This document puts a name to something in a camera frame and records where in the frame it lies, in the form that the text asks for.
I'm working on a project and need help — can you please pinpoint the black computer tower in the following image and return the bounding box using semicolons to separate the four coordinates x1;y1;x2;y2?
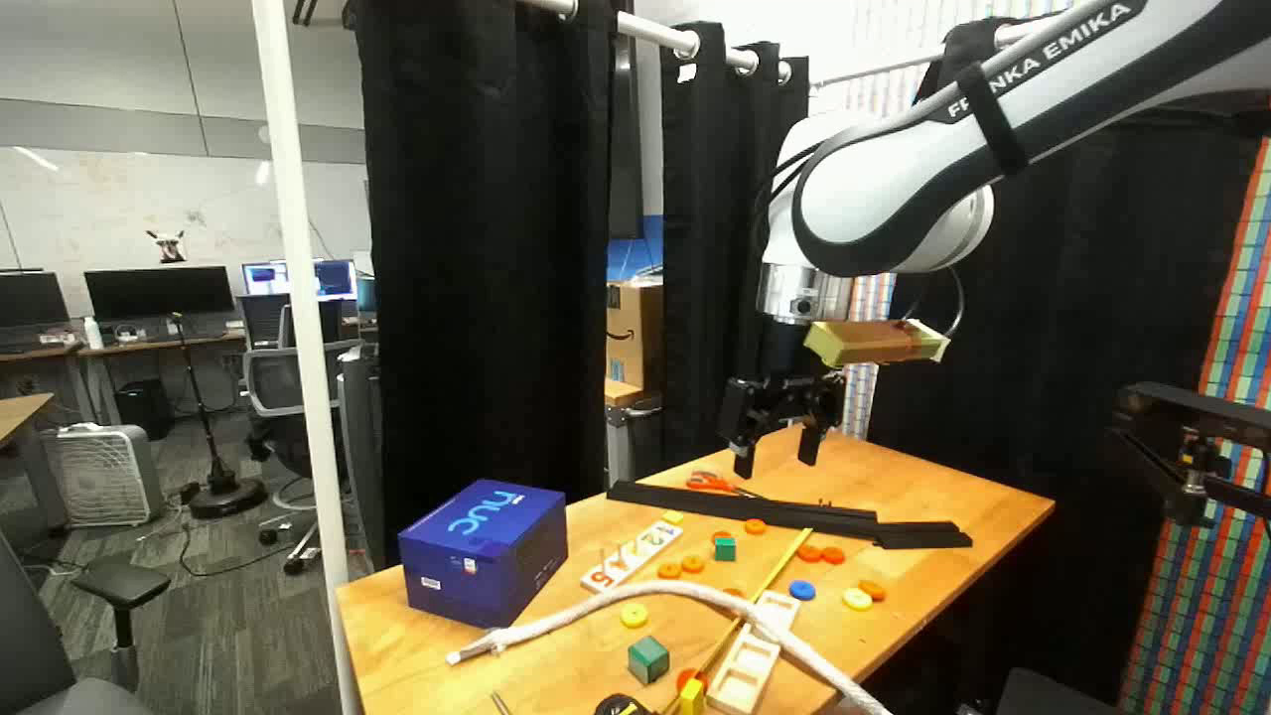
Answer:
113;378;178;444

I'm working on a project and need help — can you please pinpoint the blue cardboard box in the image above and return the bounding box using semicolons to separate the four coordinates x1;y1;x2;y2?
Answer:
392;477;574;630

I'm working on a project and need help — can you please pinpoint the black floor stand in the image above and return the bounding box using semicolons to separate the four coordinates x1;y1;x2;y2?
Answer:
167;309;271;525

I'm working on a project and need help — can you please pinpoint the white number puzzle board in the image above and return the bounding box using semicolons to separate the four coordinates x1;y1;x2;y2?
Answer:
575;516;688;600

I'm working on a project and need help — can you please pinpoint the grey office chair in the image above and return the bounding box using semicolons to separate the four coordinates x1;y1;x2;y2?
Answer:
0;528;178;715
234;346;350;574

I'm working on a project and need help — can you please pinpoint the wooden side table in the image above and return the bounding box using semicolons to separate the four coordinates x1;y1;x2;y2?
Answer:
0;389;60;452

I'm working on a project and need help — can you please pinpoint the black metal bracket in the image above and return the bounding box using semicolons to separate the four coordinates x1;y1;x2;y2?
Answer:
1107;378;1271;536

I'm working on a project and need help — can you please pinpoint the thin yellow stick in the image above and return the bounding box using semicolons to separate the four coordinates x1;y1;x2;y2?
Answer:
668;525;820;715

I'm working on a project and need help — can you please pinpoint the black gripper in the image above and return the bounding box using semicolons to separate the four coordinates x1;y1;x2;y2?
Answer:
721;316;847;485

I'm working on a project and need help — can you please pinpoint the white curtain rod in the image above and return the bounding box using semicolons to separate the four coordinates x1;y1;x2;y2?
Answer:
514;0;800;80

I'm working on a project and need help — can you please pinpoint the large green cube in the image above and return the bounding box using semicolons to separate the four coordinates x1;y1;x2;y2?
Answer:
623;636;674;688

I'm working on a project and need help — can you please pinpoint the long office desk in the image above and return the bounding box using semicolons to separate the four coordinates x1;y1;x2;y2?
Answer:
0;329;256;370

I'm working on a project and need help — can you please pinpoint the black curtain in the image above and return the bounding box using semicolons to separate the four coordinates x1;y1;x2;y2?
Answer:
341;0;629;569
866;91;1269;712
655;15;816;465

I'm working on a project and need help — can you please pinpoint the white box fan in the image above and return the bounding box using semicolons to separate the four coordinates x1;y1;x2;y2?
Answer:
44;416;165;530

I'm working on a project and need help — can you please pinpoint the multicoloured pixel board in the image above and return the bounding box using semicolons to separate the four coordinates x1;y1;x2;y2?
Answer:
1113;133;1271;715

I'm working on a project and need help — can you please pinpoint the white braided rope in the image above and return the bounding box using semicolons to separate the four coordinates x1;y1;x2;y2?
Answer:
447;574;894;715

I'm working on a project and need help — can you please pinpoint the cardboard shipping box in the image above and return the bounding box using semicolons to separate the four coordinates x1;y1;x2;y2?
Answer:
604;279;673;393

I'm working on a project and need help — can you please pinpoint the black computer monitor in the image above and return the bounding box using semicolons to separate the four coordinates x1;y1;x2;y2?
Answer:
80;262;242;326
0;265;71;332

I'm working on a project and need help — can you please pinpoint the white vertical pole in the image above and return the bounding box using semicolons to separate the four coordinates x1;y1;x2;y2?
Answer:
246;0;365;715

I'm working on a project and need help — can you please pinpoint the long black rail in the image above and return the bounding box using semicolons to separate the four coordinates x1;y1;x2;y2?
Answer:
604;477;979;551

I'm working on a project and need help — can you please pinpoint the lit laptop screen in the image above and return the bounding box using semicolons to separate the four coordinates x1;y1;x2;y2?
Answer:
240;256;295;301
310;255;363;301

